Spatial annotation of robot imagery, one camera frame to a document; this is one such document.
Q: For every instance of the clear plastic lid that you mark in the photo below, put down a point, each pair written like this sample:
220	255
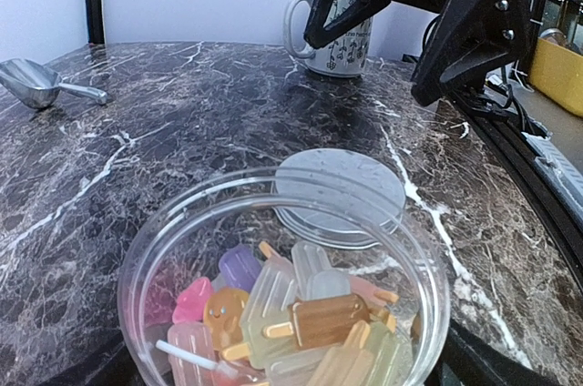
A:
354	182

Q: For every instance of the candies in clear container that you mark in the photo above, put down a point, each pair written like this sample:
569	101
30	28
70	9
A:
286	321

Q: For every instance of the clear plastic container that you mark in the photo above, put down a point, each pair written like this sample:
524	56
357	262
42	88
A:
184	240

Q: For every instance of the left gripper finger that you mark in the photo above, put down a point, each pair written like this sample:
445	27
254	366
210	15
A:
467	360

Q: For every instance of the metal scoop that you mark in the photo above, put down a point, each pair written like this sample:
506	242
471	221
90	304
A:
38	86

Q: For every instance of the black front rail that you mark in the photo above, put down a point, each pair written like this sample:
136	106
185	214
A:
552	186

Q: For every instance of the yellow box in background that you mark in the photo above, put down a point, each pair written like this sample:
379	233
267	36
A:
557	73

